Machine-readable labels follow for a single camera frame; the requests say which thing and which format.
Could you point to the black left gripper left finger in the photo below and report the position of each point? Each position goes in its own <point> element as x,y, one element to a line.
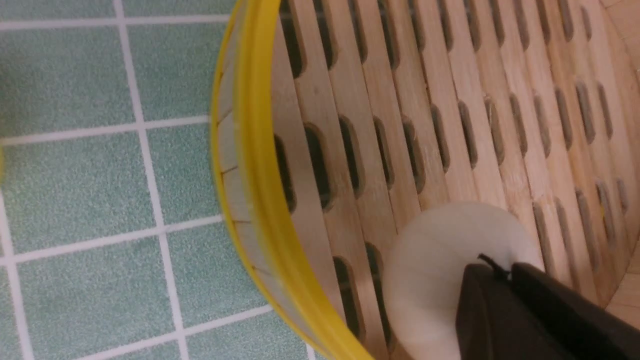
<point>492,323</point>

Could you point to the bamboo steamer tray yellow rim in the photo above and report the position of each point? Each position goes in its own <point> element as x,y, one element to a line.
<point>337,122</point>

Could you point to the white bun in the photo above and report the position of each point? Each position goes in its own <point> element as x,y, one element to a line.
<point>422,274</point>

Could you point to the green checkered tablecloth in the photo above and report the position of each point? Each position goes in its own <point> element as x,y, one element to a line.
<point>112,239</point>

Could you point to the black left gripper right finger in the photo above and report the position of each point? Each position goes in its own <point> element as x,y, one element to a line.
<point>585,330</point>

